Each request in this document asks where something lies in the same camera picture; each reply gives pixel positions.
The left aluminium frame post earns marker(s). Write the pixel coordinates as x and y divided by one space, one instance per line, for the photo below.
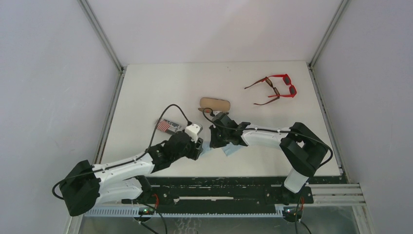
107 46

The brown striped glasses case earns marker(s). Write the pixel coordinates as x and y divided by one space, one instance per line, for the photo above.
214 104

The aluminium frame post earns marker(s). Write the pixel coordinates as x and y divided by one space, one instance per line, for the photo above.
107 46
340 11

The light blue cleaning cloth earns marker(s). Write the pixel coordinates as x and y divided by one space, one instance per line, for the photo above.
205 148

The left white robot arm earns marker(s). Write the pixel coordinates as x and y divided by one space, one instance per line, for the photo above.
87 185

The brown tortoise sunglasses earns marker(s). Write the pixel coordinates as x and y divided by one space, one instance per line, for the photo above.
271 90

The right aluminium frame post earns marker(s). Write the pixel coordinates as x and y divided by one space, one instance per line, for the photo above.
340 11

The red sunglasses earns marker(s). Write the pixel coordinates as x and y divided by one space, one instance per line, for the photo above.
287 81

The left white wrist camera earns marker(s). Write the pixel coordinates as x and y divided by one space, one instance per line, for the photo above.
193 131

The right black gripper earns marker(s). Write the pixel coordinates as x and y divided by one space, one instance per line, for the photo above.
215 135

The flag print glasses case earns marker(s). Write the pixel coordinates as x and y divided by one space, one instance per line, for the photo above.
168 126

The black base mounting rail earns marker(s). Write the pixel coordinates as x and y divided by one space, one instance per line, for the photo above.
220 195

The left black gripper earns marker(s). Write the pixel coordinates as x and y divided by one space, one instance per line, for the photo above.
198 147

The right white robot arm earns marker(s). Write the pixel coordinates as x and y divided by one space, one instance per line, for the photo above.
305 151

